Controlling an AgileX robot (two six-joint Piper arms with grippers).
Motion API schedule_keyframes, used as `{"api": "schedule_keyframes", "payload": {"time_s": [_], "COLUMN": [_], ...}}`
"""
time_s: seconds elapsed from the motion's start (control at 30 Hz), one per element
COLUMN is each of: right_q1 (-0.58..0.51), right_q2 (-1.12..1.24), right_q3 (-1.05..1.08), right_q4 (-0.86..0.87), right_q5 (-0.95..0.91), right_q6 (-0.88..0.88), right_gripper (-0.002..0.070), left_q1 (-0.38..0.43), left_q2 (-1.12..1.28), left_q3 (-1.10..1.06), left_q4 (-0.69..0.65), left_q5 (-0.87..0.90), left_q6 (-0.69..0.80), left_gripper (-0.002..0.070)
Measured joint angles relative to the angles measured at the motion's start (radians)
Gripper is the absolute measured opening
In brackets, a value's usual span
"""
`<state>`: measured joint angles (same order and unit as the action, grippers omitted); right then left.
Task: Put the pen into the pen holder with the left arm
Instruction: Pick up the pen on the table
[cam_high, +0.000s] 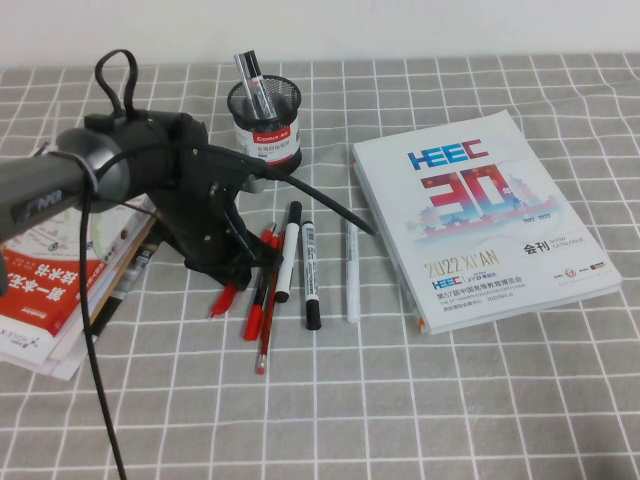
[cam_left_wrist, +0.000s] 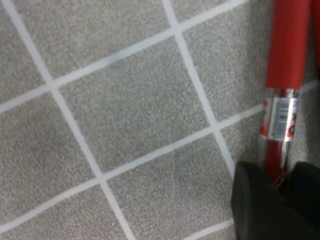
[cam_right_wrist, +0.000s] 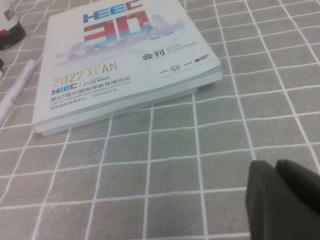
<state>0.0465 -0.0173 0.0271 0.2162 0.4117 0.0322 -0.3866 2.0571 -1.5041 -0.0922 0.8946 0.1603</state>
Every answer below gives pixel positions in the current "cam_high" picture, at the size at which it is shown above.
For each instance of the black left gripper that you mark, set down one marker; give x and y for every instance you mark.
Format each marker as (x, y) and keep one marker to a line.
(200, 220)

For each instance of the red click pen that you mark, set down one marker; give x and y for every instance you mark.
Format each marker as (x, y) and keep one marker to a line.
(222, 300)

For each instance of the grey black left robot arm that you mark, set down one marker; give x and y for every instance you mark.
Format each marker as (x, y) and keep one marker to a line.
(40, 185)

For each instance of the red and black pen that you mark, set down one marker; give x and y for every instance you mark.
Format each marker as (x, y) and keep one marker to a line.
(253, 320)

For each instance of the white pen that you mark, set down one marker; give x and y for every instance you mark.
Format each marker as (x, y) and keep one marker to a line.
(352, 270)

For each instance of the black mesh pen holder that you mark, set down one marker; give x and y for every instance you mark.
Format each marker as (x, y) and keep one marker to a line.
(270, 147)

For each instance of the white marker with black caps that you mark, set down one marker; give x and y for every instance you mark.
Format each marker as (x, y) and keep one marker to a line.
(287, 250)

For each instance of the black marker with white label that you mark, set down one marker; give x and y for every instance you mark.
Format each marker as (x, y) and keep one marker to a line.
(311, 270)

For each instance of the red pencil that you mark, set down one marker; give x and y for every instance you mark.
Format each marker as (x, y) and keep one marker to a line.
(265, 340)

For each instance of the photo cover magazine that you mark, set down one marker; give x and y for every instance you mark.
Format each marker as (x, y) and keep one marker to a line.
(135, 265)

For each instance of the thin beige edged book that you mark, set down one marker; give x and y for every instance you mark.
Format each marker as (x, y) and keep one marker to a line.
(117, 280)

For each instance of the black silver marker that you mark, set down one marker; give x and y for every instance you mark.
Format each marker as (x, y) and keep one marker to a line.
(252, 80)

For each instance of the red white map cover book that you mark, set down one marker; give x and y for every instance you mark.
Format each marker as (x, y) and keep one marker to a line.
(50, 295)

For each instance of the white paper folder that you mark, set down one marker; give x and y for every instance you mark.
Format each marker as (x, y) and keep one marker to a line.
(70, 367)

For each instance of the stack of red-white magazines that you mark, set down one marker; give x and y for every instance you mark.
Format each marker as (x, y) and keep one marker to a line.
(20, 347)

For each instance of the white HEEC catalogue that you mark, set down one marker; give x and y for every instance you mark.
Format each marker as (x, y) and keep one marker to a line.
(475, 225)

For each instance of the grey white checked tablecloth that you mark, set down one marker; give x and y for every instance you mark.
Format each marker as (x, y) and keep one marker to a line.
(450, 400)

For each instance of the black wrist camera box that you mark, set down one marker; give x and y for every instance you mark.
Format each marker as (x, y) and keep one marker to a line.
(230, 160)

